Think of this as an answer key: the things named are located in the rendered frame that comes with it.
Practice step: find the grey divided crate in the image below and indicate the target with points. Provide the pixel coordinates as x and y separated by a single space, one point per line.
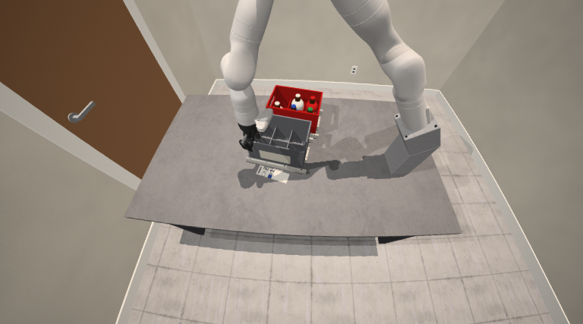
284 142

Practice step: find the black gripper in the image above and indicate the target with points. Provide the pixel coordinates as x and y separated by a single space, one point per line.
248 133

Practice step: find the red crate with dividers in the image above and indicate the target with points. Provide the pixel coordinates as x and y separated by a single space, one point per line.
285 95

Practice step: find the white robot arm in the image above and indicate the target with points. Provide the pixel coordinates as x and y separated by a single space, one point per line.
370 19

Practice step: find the white paper pick list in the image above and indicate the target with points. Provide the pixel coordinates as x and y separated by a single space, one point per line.
273 174

